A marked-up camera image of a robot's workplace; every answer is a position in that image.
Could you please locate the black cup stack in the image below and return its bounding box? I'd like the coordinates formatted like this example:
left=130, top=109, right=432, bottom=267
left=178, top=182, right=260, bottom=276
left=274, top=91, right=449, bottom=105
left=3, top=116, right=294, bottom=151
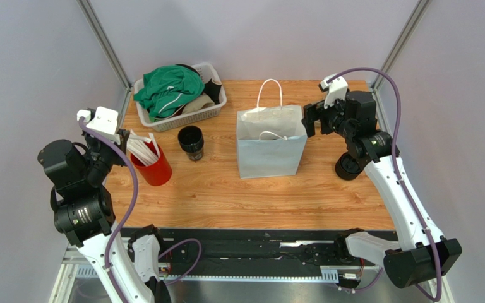
left=177, top=126, right=205, bottom=161

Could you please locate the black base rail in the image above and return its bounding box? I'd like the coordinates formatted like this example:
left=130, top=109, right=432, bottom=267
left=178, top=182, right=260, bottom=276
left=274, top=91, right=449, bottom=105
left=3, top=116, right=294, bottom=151
left=125, top=227, right=376, bottom=278

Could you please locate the green cloth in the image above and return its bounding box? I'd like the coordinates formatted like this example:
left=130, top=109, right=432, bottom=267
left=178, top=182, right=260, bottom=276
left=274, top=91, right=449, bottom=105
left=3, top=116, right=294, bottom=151
left=134, top=65, right=205, bottom=121

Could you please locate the white plastic basket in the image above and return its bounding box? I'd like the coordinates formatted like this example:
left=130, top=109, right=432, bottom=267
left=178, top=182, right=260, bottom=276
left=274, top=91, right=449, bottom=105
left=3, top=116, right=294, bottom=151
left=136, top=62, right=227, bottom=132

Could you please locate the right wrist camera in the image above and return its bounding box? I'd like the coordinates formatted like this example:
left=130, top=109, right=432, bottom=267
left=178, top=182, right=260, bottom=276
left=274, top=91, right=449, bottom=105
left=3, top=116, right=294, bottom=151
left=319, top=74, right=348, bottom=109

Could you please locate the white paper bag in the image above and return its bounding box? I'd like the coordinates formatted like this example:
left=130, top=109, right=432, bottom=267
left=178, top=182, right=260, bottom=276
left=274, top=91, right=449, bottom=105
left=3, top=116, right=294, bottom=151
left=236, top=79, right=308, bottom=179

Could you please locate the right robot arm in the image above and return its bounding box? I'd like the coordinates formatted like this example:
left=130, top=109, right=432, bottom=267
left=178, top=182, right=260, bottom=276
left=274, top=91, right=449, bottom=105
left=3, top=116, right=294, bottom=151
left=302, top=91, right=462, bottom=288

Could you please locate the red cup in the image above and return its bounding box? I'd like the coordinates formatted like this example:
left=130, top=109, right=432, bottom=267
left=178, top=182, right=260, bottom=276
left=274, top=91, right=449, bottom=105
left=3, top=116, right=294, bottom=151
left=130, top=147, right=172, bottom=186

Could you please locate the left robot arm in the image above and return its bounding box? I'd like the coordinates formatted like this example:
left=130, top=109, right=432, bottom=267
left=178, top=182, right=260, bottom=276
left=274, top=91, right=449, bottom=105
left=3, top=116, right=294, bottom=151
left=37, top=132, right=171, bottom=302

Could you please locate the black cloth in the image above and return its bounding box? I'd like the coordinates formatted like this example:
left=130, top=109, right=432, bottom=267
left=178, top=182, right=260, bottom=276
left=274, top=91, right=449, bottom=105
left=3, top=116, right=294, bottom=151
left=176, top=64, right=222, bottom=105

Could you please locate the beige cloth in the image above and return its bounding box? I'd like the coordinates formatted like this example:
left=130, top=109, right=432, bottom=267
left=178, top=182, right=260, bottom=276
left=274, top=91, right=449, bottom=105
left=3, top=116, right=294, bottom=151
left=181, top=94, right=215, bottom=114

